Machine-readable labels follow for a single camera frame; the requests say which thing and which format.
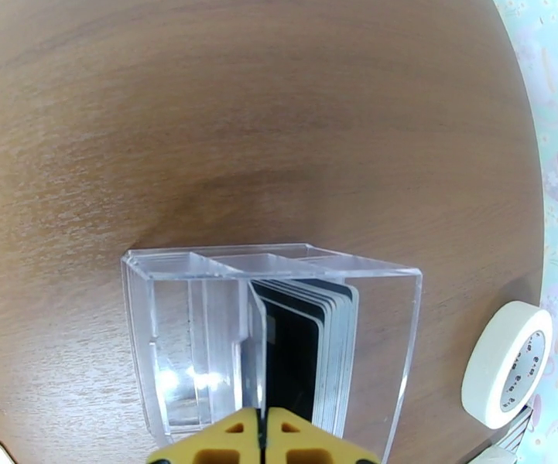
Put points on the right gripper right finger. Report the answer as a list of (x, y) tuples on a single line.
[(307, 443)]

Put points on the aluminium frame profile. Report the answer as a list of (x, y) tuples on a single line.
[(515, 443)]

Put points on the white masking tape roll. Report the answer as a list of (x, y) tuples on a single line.
[(491, 361)]

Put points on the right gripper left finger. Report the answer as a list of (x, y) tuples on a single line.
[(220, 443)]

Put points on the clear acrylic card box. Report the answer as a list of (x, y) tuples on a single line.
[(177, 332)]

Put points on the stack of dark cards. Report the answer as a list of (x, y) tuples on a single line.
[(303, 361)]

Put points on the dark grey plastic card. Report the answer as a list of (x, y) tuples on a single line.
[(254, 361)]

